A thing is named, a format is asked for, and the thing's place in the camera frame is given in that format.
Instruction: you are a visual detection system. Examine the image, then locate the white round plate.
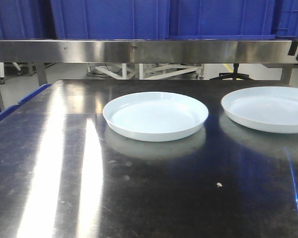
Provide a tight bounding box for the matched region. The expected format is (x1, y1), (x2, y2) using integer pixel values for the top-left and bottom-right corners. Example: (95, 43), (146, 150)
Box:
(103, 92), (209, 142)
(221, 86), (298, 134)

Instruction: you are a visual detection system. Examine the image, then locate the blue crate on shelf right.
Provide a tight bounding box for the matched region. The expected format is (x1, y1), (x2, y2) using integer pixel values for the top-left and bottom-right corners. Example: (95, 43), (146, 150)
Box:
(168, 0), (275, 40)

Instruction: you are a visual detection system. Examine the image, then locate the blue crate on shelf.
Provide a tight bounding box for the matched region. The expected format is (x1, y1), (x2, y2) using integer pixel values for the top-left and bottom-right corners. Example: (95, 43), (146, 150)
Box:
(168, 0), (275, 40)
(51, 0), (170, 40)
(0, 0), (56, 40)

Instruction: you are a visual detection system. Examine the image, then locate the blue crate on shelf middle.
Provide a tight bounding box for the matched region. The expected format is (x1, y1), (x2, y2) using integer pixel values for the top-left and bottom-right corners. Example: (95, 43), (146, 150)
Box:
(51, 0), (170, 40)

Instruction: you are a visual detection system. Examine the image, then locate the blue crate on shelf left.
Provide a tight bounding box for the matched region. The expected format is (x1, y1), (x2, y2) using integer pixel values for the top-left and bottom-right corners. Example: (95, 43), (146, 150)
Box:
(0, 0), (56, 40)

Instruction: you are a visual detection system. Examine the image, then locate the black chair base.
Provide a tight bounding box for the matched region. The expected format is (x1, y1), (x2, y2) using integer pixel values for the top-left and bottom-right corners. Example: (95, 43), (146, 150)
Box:
(211, 63), (252, 81)

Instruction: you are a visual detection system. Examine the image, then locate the steel table leg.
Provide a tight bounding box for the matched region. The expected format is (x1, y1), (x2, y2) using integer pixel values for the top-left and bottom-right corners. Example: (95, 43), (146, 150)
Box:
(35, 63), (48, 86)

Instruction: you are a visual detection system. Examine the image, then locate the white metal frame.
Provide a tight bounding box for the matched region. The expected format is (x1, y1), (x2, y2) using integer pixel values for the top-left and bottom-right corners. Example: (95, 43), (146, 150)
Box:
(87, 63), (205, 80)

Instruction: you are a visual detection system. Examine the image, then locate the black strap on beam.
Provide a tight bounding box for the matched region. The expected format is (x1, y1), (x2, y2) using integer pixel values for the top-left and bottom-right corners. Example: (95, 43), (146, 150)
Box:
(287, 39), (298, 57)

